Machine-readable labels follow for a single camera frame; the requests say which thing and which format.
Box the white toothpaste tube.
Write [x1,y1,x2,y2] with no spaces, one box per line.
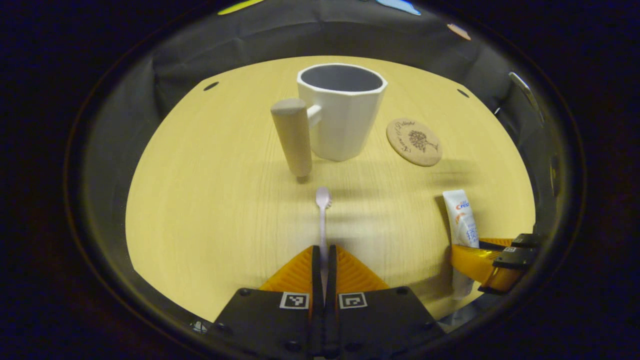
[442,189,481,300]

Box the round cork coaster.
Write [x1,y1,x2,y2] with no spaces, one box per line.
[386,118,443,167]

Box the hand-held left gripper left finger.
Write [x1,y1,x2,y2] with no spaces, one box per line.
[212,245,321,358]

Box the white cup with wooden handle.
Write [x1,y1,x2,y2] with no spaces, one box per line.
[270,63,388,183]

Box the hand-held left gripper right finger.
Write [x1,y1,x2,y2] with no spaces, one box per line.
[325,245,446,358]

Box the pale pink toothbrush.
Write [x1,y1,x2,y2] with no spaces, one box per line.
[315,187,332,301]

